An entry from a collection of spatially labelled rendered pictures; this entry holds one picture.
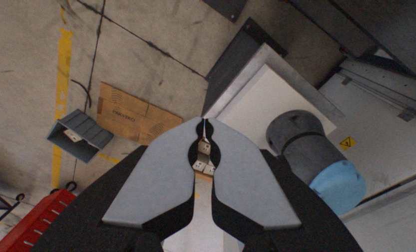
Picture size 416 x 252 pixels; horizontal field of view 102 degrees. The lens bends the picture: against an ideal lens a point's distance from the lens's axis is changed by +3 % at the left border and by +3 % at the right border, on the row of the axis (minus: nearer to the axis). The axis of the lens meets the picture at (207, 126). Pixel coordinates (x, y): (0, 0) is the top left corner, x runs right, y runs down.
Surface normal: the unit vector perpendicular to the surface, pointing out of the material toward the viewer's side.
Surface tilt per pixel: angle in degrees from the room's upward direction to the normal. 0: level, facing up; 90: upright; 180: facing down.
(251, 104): 3
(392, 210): 90
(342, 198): 10
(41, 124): 0
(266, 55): 0
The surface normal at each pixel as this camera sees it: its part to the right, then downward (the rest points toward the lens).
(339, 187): 0.07, 0.48
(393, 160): -0.86, -0.47
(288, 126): -0.62, -0.49
